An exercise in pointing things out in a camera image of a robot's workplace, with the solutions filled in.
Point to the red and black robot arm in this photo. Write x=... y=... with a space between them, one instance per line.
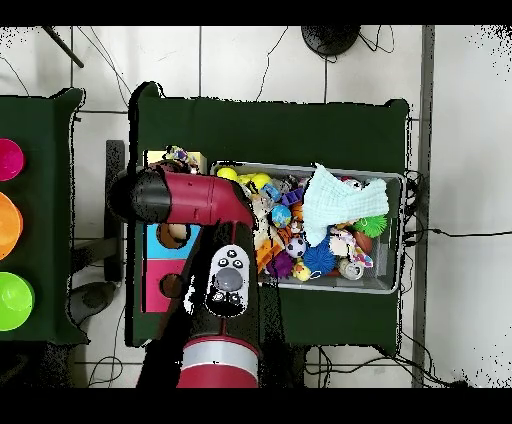
x=192 y=198

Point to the wooden three-hole box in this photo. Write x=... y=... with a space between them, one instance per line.
x=156 y=296

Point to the silver mesh bin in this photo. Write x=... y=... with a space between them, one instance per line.
x=380 y=280

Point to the blue globe ball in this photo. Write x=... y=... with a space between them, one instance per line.
x=281 y=216

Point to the yellow ball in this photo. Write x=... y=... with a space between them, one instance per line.
x=226 y=173
x=260 y=180

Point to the small soccer ball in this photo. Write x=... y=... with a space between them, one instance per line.
x=296 y=247

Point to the purple spiky toy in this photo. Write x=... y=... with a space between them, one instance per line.
x=280 y=264

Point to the yellow duck plush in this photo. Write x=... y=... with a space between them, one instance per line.
x=300 y=272

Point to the blue spiky ball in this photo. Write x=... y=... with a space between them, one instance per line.
x=319 y=259

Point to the dark green table cloth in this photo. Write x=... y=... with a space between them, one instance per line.
x=280 y=132

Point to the mint green cloth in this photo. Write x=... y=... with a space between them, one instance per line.
x=340 y=200

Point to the green spiky ball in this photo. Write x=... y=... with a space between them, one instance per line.
x=370 y=225

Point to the black upright panel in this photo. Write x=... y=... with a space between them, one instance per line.
x=115 y=152

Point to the grey stand foot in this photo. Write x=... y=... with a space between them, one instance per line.
x=92 y=300

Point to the black round stand base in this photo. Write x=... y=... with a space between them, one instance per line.
x=330 y=40

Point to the dark green side-table cloth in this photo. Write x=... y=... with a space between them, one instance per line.
x=40 y=120

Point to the orange bowl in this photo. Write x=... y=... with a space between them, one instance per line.
x=8 y=226

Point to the pink bowl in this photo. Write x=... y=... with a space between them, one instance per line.
x=10 y=160

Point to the black rod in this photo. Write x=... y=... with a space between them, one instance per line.
x=64 y=48

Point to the green bowl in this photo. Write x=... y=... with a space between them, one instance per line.
x=14 y=302

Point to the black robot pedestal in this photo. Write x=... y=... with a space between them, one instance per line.
x=280 y=368

